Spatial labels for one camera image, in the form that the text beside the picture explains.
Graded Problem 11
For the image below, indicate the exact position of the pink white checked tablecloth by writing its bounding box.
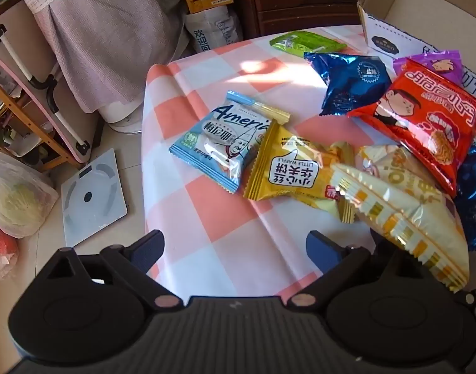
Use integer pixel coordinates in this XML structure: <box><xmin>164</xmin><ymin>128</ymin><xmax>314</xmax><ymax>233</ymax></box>
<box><xmin>138</xmin><ymin>25</ymin><xmax>476</xmax><ymax>299</ymax></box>

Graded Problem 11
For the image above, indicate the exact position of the yellow waffle snack packet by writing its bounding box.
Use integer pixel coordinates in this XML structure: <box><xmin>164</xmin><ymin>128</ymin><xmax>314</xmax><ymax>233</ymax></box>
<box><xmin>244</xmin><ymin>121</ymin><xmax>356</xmax><ymax>223</ymax></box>

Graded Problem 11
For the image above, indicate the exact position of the purple noodle snack packet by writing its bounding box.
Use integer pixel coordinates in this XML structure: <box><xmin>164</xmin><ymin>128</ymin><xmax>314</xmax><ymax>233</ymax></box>
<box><xmin>393</xmin><ymin>50</ymin><xmax>463</xmax><ymax>79</ymax></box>

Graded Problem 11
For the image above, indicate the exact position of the wooden shelf rack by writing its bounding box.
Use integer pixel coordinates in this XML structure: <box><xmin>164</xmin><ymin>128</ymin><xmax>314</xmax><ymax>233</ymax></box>
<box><xmin>0</xmin><ymin>76</ymin><xmax>73</xmax><ymax>172</ymax></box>

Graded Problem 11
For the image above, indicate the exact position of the red noodle snack packet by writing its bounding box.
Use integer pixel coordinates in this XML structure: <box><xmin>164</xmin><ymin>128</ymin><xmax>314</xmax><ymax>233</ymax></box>
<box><xmin>347</xmin><ymin>60</ymin><xmax>476</xmax><ymax>197</ymax></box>

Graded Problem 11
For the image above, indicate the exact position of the pale yellow striped snack packet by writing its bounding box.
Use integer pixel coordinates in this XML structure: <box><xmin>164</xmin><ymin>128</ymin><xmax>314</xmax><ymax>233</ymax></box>
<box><xmin>332</xmin><ymin>143</ymin><xmax>469</xmax><ymax>293</ymax></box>

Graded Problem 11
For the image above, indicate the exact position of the clear plastic bag with cabbage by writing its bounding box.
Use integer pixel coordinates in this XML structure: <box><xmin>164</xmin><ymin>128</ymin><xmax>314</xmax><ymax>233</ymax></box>
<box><xmin>0</xmin><ymin>150</ymin><xmax>59</xmax><ymax>238</ymax></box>

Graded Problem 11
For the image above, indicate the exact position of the red plastic bag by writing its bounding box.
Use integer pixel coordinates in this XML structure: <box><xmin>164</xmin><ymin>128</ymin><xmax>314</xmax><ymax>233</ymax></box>
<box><xmin>0</xmin><ymin>222</ymin><xmax>19</xmax><ymax>278</ymax></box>

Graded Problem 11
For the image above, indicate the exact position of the white bathroom scale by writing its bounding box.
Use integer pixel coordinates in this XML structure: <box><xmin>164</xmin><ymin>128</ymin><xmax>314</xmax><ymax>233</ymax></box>
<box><xmin>61</xmin><ymin>148</ymin><xmax>128</xmax><ymax>248</ymax></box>

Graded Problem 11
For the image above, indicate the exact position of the white woven bag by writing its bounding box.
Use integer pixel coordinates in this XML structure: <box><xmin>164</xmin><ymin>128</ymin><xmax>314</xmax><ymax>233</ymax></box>
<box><xmin>184</xmin><ymin>6</ymin><xmax>242</xmax><ymax>53</ymax></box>

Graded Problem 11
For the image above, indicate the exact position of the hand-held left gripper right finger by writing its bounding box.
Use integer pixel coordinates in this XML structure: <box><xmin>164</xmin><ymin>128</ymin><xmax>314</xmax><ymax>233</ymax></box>
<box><xmin>287</xmin><ymin>231</ymin><xmax>431</xmax><ymax>313</ymax></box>

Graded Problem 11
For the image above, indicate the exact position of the checked fabric cover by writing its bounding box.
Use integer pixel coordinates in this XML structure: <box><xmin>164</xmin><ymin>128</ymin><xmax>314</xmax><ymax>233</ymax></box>
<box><xmin>0</xmin><ymin>0</ymin><xmax>190</xmax><ymax>112</ymax></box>

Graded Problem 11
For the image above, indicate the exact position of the blue foil snack packet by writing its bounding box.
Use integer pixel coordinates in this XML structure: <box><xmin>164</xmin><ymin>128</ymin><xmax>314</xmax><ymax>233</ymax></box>
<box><xmin>454</xmin><ymin>138</ymin><xmax>476</xmax><ymax>252</ymax></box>
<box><xmin>304</xmin><ymin>52</ymin><xmax>392</xmax><ymax>117</ymax></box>

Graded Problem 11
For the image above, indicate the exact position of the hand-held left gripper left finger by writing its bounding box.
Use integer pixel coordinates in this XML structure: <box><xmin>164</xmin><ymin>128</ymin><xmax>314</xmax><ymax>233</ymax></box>
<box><xmin>37</xmin><ymin>230</ymin><xmax>184</xmax><ymax>313</ymax></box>

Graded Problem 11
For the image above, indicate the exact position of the light blue chef snack packet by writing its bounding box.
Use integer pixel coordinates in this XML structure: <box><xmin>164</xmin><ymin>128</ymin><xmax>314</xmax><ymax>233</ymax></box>
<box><xmin>168</xmin><ymin>90</ymin><xmax>291</xmax><ymax>194</ymax></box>

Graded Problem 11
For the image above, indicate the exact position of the green snack packet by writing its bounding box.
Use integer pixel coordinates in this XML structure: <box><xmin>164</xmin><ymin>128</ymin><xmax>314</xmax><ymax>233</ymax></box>
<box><xmin>270</xmin><ymin>31</ymin><xmax>347</xmax><ymax>57</ymax></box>

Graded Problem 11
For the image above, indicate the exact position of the white cardboard box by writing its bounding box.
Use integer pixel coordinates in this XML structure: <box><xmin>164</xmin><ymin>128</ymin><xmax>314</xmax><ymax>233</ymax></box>
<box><xmin>357</xmin><ymin>0</ymin><xmax>476</xmax><ymax>104</ymax></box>

